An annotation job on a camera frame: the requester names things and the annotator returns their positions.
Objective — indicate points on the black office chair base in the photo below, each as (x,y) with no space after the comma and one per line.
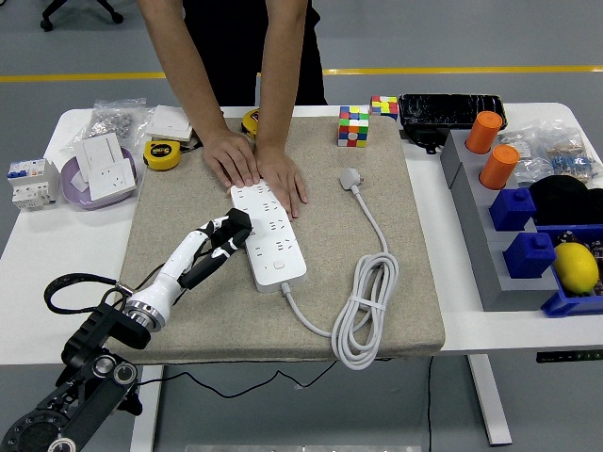
(81,10)

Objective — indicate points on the purple bowl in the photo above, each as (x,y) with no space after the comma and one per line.
(72,191)

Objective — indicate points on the small colourful puzzle cube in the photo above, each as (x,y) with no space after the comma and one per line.
(384,107)

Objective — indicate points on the black plug adapter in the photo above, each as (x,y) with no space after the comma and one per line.
(240,220)

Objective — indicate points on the orange cylinder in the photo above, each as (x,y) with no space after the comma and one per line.
(483,132)
(499,166)

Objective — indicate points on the large colourful puzzle cube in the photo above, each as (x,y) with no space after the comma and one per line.
(353,127)

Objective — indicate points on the black table control panel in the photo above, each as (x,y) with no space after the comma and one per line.
(569,357)

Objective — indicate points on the black cloth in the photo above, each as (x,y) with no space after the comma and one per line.
(566,198)

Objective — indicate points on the blue block with knob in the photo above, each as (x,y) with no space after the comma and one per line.
(512,209)
(529,255)

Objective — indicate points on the person's left hand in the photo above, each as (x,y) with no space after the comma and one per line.
(281,180)

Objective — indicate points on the blue plastic bin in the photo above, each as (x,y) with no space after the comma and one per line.
(566,304)

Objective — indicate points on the grey block holder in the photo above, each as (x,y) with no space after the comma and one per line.
(482,227)

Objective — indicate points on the person's left forearm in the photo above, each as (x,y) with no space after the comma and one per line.
(281,70)

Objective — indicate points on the white table leg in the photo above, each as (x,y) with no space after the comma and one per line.
(147,424)
(491,401)

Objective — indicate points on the white double switch panel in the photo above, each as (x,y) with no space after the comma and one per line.
(98,151)

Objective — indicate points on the grey-brown mat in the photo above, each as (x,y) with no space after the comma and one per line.
(235,311)

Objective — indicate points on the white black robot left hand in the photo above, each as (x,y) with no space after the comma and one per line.
(174,268)

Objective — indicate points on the white wall socket panel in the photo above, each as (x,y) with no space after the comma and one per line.
(112,182)

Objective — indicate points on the clear bag of metal parts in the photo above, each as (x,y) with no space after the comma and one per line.
(112,124)

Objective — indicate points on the person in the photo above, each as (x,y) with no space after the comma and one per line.
(235,47)

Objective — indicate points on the white power strip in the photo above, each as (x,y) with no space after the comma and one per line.
(280,263)

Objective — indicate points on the white circuit breaker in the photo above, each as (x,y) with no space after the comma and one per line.
(30,184)

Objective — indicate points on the yellow lemon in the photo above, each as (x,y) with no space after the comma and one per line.
(575,268)

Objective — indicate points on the clear bag of blue components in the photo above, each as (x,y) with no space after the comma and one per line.
(574,163)

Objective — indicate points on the person's right hand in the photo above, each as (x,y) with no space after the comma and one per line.
(232,159)

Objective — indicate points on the person's right forearm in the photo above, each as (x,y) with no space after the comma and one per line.
(184,70)

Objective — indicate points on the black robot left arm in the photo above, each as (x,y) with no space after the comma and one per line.
(108,325)

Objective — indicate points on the black plastic tray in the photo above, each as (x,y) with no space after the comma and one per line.
(451,110)

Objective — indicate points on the white wall switch panel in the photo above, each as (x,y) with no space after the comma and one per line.
(166,124)

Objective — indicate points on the clear plastic parts bag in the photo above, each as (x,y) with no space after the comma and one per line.
(533,142)

